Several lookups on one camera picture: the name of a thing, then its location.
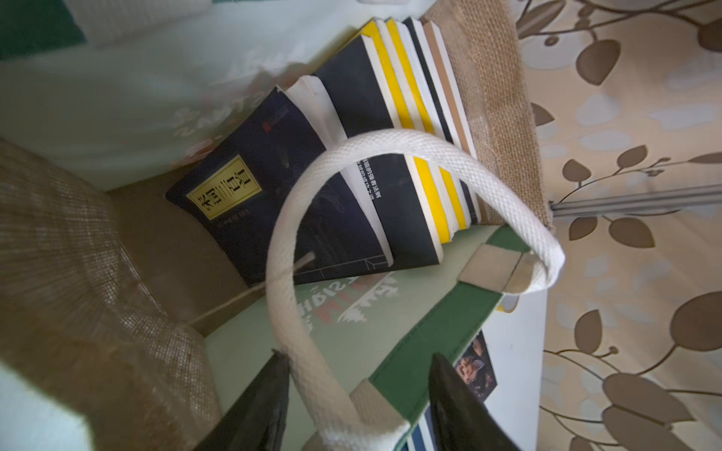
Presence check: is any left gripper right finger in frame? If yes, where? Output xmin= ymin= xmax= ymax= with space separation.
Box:
xmin=429 ymin=353 xmax=519 ymax=451

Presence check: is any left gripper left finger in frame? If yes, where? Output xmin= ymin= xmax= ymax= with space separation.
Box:
xmin=195 ymin=351 xmax=291 ymax=451

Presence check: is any navy blue book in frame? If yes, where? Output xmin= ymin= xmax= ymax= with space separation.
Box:
xmin=165 ymin=88 xmax=393 ymax=285

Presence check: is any yellow cartoon book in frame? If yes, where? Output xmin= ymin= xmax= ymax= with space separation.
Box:
xmin=385 ymin=18 xmax=477 ymax=234

